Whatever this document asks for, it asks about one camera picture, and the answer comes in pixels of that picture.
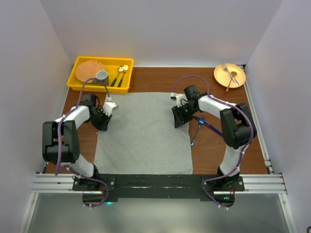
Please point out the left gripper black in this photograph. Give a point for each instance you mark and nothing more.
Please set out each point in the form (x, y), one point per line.
(103, 126)

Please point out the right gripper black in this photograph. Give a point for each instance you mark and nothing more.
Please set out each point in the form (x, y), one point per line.
(179, 119)

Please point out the grey cloth napkin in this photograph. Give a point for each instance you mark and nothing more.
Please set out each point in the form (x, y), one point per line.
(141, 138)

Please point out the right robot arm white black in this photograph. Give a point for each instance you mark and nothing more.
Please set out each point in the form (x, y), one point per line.
(237, 126)

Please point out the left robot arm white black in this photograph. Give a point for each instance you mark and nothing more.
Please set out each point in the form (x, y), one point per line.
(60, 141)

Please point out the blue metallic fork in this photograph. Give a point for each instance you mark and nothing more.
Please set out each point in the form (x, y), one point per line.
(196, 132)

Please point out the blue metallic knife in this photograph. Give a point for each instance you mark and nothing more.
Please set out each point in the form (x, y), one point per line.
(212, 128)

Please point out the grey ceramic mug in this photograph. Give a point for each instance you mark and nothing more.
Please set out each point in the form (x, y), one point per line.
(102, 77)

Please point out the round wooden plate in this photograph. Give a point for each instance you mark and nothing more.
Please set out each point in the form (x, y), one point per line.
(88, 69)

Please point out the tan round plate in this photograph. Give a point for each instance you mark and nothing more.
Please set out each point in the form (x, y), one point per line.
(235, 76)

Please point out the yellow plastic bin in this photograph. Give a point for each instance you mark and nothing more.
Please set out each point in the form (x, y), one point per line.
(111, 66)

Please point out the silver knife on plate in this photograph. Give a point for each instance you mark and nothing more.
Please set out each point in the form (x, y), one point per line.
(233, 74)

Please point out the silver fork on plate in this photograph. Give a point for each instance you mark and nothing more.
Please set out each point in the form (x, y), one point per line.
(224, 67)

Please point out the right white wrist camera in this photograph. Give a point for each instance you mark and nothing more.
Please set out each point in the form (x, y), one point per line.
(179, 98)

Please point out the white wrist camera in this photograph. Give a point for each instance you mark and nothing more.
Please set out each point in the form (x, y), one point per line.
(179, 98)
(109, 106)

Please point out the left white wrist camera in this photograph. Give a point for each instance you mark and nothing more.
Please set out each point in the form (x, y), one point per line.
(109, 106)

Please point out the gold spoon black handle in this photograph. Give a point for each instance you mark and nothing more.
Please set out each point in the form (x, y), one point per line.
(120, 71)

